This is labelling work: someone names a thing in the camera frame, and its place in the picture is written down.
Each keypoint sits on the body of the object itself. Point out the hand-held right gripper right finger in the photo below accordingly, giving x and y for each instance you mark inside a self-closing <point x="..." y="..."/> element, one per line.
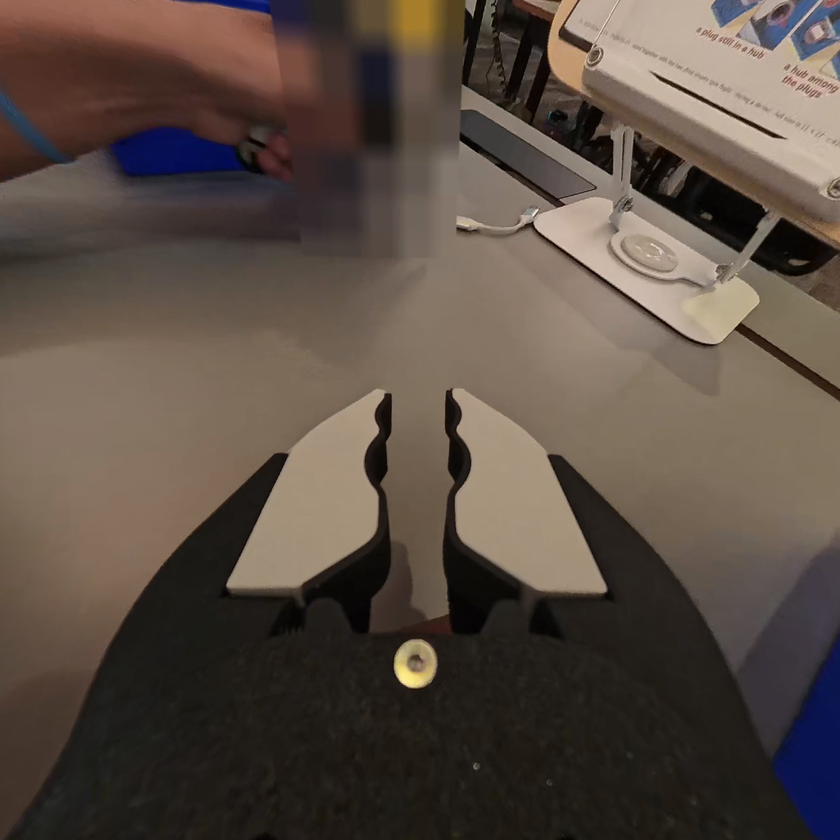
<point x="525" y="518"/>

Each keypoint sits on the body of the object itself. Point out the blue plastic bin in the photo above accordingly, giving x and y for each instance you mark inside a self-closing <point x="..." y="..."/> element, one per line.
<point x="177" y="151"/>
<point x="810" y="754"/>

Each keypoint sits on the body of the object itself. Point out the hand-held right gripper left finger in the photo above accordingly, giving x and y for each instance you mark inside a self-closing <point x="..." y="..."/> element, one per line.
<point x="315" y="518"/>

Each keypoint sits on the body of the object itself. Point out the blue wristband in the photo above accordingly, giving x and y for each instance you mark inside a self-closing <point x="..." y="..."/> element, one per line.
<point x="33" y="131"/>

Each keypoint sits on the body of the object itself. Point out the printed instruction sheet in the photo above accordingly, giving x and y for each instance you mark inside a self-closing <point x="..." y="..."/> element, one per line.
<point x="722" y="65"/>

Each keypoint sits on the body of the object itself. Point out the black desk panel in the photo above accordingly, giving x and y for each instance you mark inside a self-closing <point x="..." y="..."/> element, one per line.
<point x="525" y="157"/>

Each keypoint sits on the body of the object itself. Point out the person's left hand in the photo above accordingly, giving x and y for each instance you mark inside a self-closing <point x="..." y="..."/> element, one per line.
<point x="216" y="65"/>

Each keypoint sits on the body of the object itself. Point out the person's left forearm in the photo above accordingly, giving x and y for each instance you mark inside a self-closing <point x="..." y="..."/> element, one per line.
<point x="65" y="85"/>

